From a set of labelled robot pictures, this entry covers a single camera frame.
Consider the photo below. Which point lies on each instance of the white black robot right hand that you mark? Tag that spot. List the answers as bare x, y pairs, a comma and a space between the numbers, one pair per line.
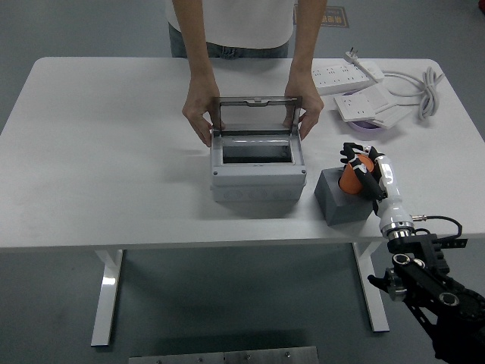
394, 208

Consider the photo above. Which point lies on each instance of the white socket panel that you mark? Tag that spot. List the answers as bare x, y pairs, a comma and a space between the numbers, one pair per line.
396, 113
360, 104

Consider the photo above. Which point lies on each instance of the white power plug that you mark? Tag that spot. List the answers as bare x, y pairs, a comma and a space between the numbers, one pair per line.
352, 56

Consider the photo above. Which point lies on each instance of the grey plastic electrical box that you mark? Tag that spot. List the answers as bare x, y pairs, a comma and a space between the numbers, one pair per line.
257, 182

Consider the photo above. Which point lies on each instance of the person's right hand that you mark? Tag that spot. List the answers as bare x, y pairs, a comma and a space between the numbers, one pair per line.
199, 106

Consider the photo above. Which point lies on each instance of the person's left hand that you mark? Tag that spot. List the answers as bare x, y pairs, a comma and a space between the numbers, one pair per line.
312, 102

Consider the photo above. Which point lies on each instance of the wide white power strip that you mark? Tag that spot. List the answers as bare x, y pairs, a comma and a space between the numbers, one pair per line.
341, 77

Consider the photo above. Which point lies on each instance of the white table leg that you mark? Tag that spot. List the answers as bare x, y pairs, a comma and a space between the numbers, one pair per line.
373, 288
106, 295

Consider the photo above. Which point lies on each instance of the person's torso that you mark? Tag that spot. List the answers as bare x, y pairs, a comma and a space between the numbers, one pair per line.
235, 22

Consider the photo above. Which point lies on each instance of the orange cylindrical battery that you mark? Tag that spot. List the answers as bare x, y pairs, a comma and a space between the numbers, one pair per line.
350, 180

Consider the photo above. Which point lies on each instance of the brown floor sign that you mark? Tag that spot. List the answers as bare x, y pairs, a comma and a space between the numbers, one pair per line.
337, 19

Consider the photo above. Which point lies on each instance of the grey block battery holder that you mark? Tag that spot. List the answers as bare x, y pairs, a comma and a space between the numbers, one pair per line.
341, 212

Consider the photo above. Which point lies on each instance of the person's left forearm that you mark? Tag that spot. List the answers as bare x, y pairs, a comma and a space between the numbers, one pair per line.
307, 45

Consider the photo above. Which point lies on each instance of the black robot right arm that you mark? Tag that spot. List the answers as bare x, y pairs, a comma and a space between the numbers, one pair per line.
417, 246

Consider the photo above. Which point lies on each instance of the smoked transparent box lid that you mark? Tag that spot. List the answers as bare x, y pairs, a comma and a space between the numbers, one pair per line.
257, 113

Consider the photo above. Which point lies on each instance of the narrow white power strip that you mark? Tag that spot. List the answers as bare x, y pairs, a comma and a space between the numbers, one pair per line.
373, 71

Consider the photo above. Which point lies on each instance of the person's right forearm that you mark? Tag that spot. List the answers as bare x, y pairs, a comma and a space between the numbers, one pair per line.
197, 49

